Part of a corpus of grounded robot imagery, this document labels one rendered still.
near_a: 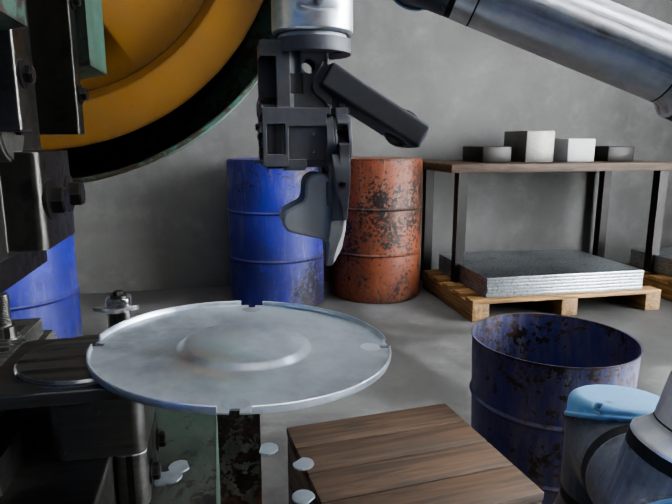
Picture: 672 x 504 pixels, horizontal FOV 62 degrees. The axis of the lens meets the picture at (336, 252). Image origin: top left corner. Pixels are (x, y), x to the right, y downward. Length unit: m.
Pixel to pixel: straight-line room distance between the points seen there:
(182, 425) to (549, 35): 0.61
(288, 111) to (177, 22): 0.44
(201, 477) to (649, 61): 0.63
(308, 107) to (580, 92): 4.20
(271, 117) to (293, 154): 0.04
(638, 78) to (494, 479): 0.78
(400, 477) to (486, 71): 3.49
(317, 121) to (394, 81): 3.54
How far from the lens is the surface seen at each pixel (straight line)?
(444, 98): 4.17
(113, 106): 0.88
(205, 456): 0.67
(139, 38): 0.92
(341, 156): 0.51
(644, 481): 0.65
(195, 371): 0.52
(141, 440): 0.57
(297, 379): 0.50
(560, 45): 0.67
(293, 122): 0.51
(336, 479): 1.16
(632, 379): 1.54
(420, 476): 1.18
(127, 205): 3.91
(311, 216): 0.53
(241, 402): 0.46
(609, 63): 0.69
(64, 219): 0.57
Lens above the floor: 0.98
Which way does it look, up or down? 11 degrees down
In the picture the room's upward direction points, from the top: straight up
